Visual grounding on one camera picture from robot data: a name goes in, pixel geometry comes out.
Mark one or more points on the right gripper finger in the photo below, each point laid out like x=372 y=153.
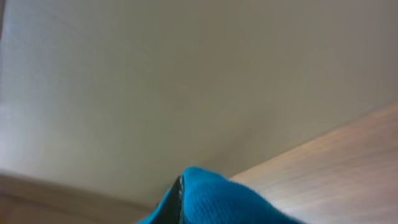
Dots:
x=170 y=209

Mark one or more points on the blue polo shirt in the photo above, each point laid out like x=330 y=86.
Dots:
x=209 y=198

